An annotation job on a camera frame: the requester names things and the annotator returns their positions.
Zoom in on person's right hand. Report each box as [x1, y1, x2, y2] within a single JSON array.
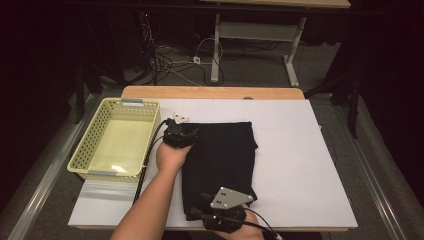
[[216, 204, 266, 240]]

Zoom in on person's left hand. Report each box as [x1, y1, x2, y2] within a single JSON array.
[[155, 142, 194, 174]]

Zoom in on white table mat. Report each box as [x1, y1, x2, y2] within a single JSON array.
[[67, 98, 359, 229]]

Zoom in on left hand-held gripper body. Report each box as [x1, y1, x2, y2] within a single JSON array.
[[162, 112, 201, 149]]

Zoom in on bundle of floor cables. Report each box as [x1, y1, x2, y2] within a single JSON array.
[[138, 11, 283, 88]]

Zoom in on white-legged desk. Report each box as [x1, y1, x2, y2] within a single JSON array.
[[199, 0, 352, 88]]

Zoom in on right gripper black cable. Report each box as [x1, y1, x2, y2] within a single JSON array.
[[216, 208, 284, 240]]

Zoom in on black stand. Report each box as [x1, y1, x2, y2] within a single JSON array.
[[303, 64, 364, 139], [71, 59, 104, 125]]

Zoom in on pale yellow plastic basket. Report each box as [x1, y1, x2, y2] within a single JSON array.
[[66, 97, 162, 183]]

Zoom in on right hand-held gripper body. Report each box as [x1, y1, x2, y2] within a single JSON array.
[[201, 186, 255, 234]]

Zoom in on black knit vest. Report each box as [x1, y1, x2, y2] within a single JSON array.
[[181, 121, 259, 223]]

